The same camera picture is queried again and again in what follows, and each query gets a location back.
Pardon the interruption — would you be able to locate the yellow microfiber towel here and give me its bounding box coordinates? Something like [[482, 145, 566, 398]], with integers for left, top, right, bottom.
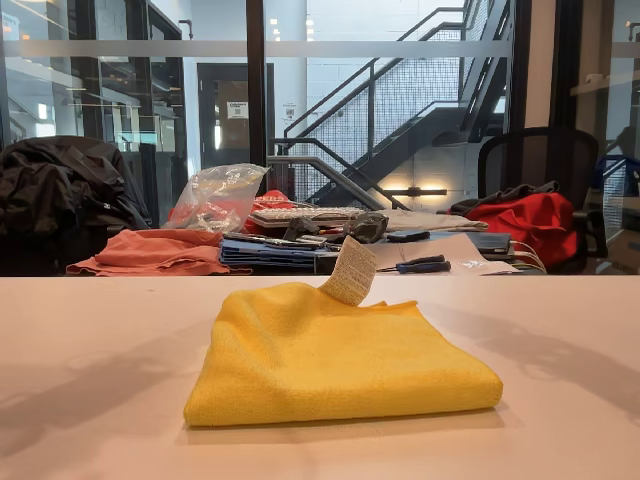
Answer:
[[183, 234, 505, 429]]

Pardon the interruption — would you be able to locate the dark antistatic bag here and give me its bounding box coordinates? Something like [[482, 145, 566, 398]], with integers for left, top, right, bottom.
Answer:
[[283, 216, 321, 241], [352, 211, 390, 245]]

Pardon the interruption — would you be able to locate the small black box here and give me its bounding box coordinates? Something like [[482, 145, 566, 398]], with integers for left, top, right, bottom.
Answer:
[[314, 251, 346, 275]]

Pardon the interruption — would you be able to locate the silver keypad phone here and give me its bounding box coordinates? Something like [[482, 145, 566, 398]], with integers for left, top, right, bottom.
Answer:
[[262, 238, 324, 250]]

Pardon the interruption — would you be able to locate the white keyboard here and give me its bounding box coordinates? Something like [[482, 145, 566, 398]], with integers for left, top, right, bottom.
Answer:
[[248, 206, 366, 230]]

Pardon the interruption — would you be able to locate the red cloth with white print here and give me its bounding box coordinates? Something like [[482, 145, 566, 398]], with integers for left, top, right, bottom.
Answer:
[[167, 189, 301, 231]]

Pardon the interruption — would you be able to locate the blue plastic folder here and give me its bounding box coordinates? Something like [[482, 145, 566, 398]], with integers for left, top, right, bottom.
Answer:
[[218, 237, 346, 275]]

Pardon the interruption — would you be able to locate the black rounded phone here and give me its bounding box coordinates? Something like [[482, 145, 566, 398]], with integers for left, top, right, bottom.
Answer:
[[385, 229, 431, 244]]

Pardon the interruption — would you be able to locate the blue black screwdriver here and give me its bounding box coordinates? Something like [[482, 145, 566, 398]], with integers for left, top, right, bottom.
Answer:
[[394, 254, 446, 269], [375, 259, 452, 274]]

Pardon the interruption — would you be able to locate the folded beige cloth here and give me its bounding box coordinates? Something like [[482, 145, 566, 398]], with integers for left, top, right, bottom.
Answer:
[[364, 208, 489, 234]]

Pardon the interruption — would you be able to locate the clear plastic bag with parts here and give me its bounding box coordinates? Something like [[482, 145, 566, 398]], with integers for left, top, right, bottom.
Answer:
[[162, 163, 271, 235]]

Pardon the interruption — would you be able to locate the black metal staircase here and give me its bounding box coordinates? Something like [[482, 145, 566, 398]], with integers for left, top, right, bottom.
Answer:
[[267, 0, 516, 211]]

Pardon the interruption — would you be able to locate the dark door with sign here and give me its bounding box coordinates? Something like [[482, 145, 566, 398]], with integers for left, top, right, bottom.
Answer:
[[197, 63, 275, 171]]

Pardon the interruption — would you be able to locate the lined paper sheet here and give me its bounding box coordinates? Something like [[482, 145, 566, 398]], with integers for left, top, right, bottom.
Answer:
[[369, 233, 521, 277]]

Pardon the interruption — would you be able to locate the salmon orange shirt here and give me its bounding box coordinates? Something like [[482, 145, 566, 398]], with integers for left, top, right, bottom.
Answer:
[[65, 228, 254, 277]]

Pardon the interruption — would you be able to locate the red jacket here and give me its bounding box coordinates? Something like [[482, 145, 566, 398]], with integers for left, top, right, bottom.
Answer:
[[447, 180, 581, 269]]

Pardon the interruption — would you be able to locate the black mesh office chair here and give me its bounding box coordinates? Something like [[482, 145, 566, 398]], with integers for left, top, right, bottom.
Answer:
[[477, 127, 609, 275]]

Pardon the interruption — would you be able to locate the black jacket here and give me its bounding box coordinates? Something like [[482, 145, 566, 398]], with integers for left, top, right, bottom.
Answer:
[[0, 135, 154, 276]]

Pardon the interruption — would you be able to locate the glowing wall lamp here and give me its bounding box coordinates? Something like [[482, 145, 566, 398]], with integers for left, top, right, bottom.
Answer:
[[384, 185, 449, 199]]

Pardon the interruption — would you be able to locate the white charging cable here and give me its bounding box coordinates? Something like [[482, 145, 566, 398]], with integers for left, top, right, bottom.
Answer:
[[509, 239, 546, 271], [509, 249, 544, 274]]

